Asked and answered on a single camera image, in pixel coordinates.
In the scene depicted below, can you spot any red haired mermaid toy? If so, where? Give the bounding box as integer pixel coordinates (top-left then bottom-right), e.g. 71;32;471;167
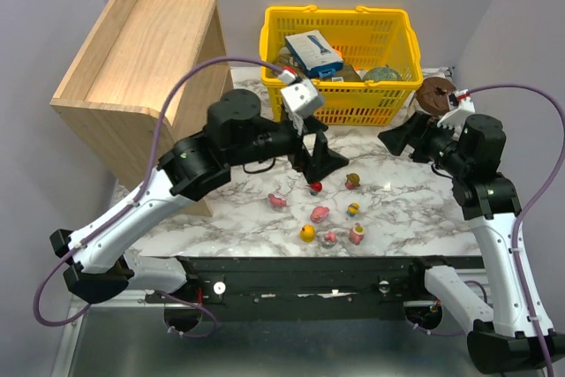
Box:
309;181;323;196

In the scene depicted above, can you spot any yellow blue duck toy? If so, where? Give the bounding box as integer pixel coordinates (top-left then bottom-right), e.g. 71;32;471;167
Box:
347;202;360;217

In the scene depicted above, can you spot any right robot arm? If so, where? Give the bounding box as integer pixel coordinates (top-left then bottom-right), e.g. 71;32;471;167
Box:
379;112;564;375

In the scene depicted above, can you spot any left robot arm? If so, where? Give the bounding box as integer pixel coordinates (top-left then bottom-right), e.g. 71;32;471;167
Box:
50;89;349;304

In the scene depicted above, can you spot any wooden shelf unit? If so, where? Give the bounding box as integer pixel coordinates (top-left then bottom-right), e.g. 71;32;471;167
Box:
50;0;233;190

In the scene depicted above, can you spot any brown hat duck toy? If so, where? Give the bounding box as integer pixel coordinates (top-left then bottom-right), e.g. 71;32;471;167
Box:
345;173;360;190

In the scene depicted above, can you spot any grey cup brown lid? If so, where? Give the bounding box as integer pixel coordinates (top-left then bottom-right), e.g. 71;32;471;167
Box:
408;77;456;117

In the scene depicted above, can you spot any pink flamingo toy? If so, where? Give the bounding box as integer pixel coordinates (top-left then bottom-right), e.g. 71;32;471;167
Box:
267;192;288;209

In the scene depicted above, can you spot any pink pig toy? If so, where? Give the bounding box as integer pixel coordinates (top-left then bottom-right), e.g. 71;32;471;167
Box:
310;206;330;223

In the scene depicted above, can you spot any green round melon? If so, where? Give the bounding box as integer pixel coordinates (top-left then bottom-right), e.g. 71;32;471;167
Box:
362;65;403;82

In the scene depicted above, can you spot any yellow rubber duck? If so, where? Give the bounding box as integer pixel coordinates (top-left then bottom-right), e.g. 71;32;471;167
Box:
299;224;316;243

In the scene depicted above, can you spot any small pink cupcake toy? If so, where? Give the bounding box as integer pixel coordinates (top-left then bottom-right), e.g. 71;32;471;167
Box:
320;232;337;248

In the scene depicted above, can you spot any pink green toy figure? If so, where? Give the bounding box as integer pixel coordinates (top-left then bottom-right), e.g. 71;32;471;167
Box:
349;222;365;245

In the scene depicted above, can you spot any brown paper package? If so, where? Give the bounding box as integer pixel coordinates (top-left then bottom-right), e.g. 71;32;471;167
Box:
274;50;362;83

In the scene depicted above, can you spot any blue white razor box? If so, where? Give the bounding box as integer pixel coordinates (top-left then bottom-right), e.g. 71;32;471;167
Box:
285;30;344;79

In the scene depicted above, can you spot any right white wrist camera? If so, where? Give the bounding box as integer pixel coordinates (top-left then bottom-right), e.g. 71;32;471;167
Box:
437;89;476;130

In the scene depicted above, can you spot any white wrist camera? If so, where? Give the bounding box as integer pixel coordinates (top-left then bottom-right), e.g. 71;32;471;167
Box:
281;79;325;135
437;89;476;130

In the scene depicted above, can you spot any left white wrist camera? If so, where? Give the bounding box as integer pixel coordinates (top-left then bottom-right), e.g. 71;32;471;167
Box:
281;79;325;135

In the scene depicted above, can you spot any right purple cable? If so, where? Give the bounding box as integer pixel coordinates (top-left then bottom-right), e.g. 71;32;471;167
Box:
458;83;565;377

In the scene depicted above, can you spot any purple cable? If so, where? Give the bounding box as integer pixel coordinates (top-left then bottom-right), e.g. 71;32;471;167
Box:
458;83;565;377
33;56;292;328

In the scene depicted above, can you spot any black mounting rail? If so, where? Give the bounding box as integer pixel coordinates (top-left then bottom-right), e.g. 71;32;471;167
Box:
173;256;484;321

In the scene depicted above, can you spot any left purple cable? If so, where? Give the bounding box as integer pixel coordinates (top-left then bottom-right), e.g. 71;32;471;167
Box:
33;56;292;328

